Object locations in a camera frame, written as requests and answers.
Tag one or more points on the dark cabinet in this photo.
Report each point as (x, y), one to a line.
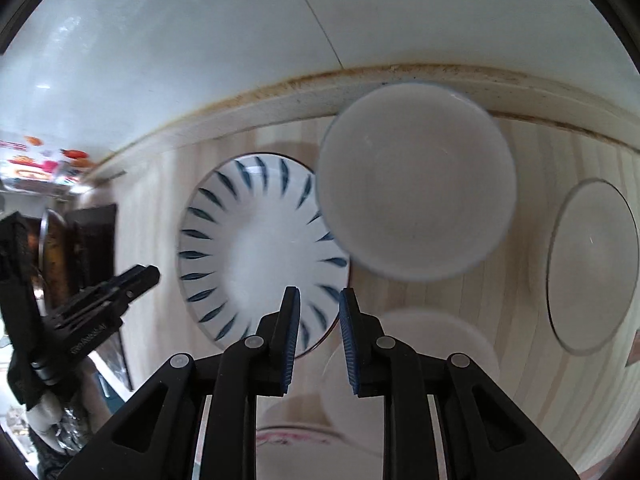
(92, 245)

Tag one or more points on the round metal pan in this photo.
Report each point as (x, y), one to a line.
(46, 255)

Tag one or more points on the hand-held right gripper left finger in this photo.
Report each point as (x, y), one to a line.
(291, 345)

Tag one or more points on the small white dish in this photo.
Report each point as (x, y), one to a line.
(450, 355)

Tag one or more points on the person's left hand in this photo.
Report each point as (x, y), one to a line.
(46, 417)

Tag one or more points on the white bowl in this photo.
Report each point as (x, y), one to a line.
(417, 180)

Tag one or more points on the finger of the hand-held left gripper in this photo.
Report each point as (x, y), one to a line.
(131, 282)

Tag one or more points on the pink rimmed plate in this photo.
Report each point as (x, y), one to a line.
(300, 447)

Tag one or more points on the blue leaf pattern plate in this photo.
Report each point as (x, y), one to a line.
(250, 250)

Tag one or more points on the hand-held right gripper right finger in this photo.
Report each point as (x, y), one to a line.
(348, 345)

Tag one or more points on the colourful printed packets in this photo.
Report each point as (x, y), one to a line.
(42, 165)

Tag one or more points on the clear glass plate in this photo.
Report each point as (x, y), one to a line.
(592, 265)

